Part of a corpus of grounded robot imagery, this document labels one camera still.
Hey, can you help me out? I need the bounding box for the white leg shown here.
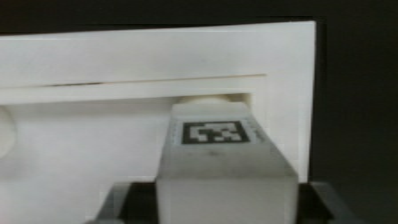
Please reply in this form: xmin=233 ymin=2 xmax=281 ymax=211
xmin=156 ymin=96 xmax=298 ymax=224

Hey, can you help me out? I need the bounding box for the white square table top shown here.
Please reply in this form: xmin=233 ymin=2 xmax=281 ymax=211
xmin=0 ymin=22 xmax=316 ymax=224

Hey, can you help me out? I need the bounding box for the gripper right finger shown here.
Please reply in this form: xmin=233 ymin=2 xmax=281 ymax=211
xmin=295 ymin=182 xmax=366 ymax=224

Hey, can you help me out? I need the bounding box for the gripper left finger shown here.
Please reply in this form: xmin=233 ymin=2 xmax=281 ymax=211
xmin=85 ymin=182 xmax=160 ymax=224

